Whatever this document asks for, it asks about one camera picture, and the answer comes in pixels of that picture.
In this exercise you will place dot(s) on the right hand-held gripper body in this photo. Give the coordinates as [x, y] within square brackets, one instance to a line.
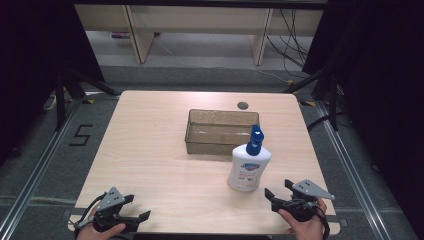
[308, 190]

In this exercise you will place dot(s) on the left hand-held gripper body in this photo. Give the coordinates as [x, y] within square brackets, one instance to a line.
[111, 200]

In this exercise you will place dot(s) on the white pump bottle blue cap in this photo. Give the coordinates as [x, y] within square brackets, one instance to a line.
[246, 170]

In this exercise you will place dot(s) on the clear brown plastic box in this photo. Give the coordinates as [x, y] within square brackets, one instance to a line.
[213, 133]

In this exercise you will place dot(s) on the person's left hand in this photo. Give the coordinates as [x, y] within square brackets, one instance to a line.
[100, 235]

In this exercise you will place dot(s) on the person's right hand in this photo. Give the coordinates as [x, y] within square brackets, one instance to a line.
[308, 230]

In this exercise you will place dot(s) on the grey round table grommet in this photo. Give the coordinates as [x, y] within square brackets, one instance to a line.
[242, 105]

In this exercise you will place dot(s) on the black metal stand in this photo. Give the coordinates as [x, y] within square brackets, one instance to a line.
[333, 100]
[60, 100]

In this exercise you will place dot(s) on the dark curtain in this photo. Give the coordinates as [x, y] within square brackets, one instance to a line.
[33, 50]
[383, 66]

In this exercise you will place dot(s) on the beige wooden desk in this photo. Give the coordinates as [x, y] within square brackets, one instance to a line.
[200, 20]

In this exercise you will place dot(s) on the silver metal floor rail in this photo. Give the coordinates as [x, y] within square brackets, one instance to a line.
[33, 176]
[350, 173]

